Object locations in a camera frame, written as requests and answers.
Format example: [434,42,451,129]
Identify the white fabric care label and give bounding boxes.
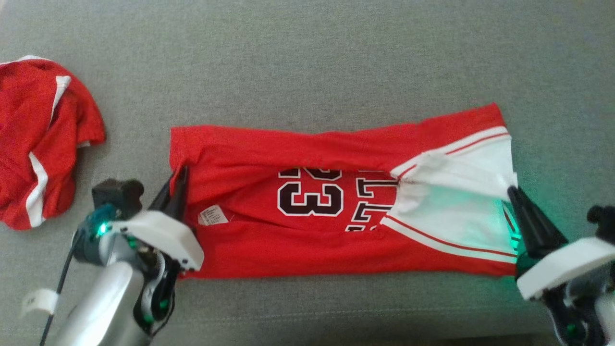
[198,205,230,226]

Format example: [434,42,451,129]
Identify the red basketball jersey number 23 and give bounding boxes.
[169,102,519,279]

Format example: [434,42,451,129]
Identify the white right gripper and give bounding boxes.
[502,185,615,301]

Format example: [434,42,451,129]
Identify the white cable tag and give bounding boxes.
[20,288,59,318]

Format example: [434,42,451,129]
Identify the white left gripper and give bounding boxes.
[111,165,205,289]

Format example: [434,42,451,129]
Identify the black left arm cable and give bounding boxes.
[38,230,82,346]

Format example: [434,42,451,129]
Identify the large grey sofa chaise cushion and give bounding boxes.
[0,0,615,346]

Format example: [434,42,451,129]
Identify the red shorts with white stripes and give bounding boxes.
[0,55,106,230]

